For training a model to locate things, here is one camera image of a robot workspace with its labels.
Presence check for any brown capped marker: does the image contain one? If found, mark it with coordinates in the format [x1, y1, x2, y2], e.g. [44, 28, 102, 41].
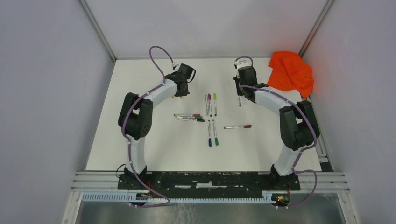
[223, 125, 252, 129]

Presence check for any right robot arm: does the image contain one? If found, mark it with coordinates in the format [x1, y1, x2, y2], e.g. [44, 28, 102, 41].
[234, 65, 320, 190]

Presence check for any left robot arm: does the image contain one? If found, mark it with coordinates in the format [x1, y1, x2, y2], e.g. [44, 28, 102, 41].
[118, 63, 196, 190]

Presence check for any magenta capped marker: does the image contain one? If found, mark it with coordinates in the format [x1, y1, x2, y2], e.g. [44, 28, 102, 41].
[208, 93, 212, 117]

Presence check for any lime green capped marker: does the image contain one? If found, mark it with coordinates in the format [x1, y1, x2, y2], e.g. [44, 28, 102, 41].
[213, 93, 217, 117]

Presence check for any orange cloth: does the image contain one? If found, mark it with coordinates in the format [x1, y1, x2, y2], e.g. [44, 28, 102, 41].
[268, 51, 314, 98]

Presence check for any black capped horizontal marker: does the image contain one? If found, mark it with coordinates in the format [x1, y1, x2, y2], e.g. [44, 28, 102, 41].
[177, 118, 205, 122]

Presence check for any blue capped marker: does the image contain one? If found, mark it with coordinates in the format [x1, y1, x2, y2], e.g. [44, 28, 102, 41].
[207, 120, 212, 147]

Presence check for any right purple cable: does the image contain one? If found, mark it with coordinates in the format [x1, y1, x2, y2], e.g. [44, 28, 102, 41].
[235, 56, 318, 209]

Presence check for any purple cable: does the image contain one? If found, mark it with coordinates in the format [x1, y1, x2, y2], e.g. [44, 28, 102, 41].
[120, 45, 171, 208]
[235, 56, 318, 209]

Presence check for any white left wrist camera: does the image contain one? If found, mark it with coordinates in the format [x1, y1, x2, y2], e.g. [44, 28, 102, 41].
[171, 63, 181, 70]

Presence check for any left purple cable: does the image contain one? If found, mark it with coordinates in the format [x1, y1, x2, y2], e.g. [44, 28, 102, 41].
[120, 45, 171, 208]

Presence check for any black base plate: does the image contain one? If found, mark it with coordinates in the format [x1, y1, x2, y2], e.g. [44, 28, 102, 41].
[118, 170, 300, 199]

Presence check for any white slotted cable duct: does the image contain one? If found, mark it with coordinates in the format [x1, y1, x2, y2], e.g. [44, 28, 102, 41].
[82, 192, 280, 204]

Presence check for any aluminium frame rail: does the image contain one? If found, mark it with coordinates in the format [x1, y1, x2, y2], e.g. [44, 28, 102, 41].
[71, 171, 350, 193]

